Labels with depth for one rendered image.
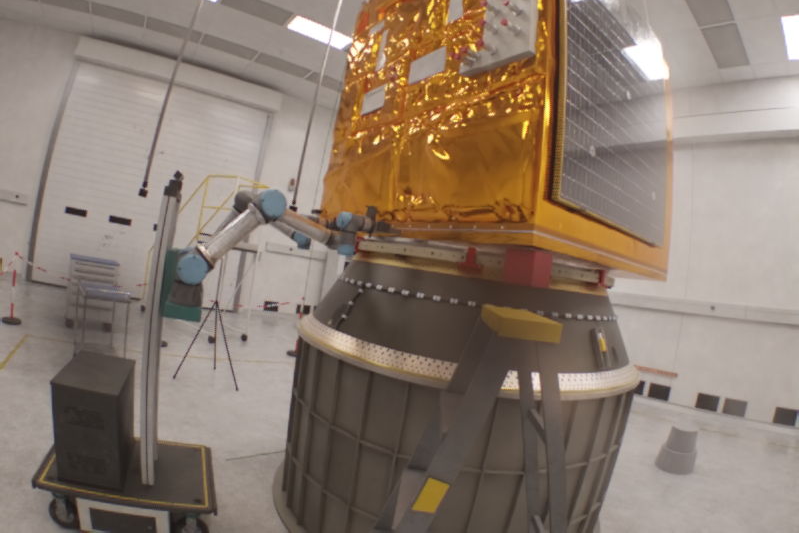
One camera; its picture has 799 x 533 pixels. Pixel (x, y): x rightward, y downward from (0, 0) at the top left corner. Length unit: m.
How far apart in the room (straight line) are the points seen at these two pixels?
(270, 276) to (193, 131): 3.74
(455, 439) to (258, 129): 9.23
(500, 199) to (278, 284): 8.63
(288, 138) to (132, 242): 4.33
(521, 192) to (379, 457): 1.30
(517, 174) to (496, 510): 1.47
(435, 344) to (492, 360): 0.84
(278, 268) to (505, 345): 9.12
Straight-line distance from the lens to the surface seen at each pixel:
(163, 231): 1.95
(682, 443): 4.45
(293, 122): 10.29
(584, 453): 2.18
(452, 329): 1.84
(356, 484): 2.12
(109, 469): 2.19
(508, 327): 0.98
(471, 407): 1.02
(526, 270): 1.63
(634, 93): 2.54
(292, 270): 10.08
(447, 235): 1.92
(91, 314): 6.30
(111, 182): 9.28
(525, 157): 1.65
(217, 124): 9.64
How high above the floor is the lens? 1.60
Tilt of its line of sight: 5 degrees up
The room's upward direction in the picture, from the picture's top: 9 degrees clockwise
